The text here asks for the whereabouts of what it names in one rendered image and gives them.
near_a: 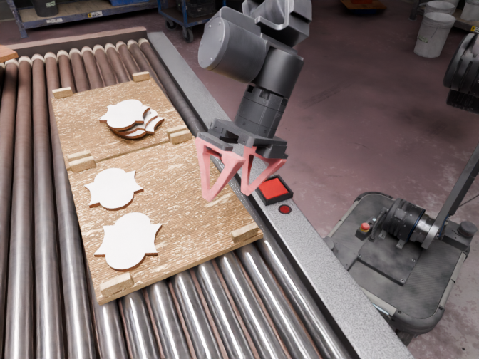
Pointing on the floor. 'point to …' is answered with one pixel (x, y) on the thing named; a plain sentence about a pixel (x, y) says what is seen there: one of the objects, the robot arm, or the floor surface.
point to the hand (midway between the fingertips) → (229, 191)
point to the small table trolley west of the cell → (172, 15)
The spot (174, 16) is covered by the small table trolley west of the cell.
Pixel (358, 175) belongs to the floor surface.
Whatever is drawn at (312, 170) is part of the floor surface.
